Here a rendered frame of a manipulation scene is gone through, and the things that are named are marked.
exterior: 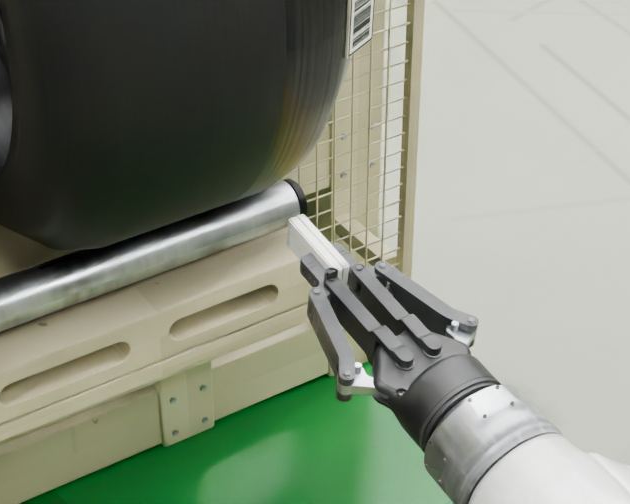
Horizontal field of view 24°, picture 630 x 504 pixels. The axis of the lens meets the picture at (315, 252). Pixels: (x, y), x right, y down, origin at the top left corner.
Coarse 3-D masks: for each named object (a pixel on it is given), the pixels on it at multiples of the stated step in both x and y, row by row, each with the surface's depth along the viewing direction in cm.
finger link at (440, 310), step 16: (384, 272) 115; (400, 272) 115; (400, 288) 114; (416, 288) 114; (400, 304) 115; (416, 304) 113; (432, 304) 112; (432, 320) 113; (448, 320) 112; (464, 320) 111
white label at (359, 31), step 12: (348, 0) 116; (360, 0) 117; (372, 0) 119; (348, 12) 116; (360, 12) 118; (372, 12) 120; (348, 24) 117; (360, 24) 119; (372, 24) 121; (348, 36) 118; (360, 36) 120; (372, 36) 122; (348, 48) 119; (360, 48) 120
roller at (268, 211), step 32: (288, 192) 140; (192, 224) 135; (224, 224) 136; (256, 224) 138; (64, 256) 131; (96, 256) 131; (128, 256) 132; (160, 256) 134; (192, 256) 136; (0, 288) 127; (32, 288) 128; (64, 288) 129; (96, 288) 131; (0, 320) 127
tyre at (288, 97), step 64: (0, 0) 108; (64, 0) 104; (128, 0) 104; (192, 0) 107; (256, 0) 110; (320, 0) 113; (0, 64) 152; (64, 64) 107; (128, 64) 107; (192, 64) 110; (256, 64) 113; (320, 64) 117; (0, 128) 148; (64, 128) 110; (128, 128) 110; (192, 128) 114; (256, 128) 118; (320, 128) 125; (0, 192) 125; (64, 192) 116; (128, 192) 116; (192, 192) 121; (256, 192) 132
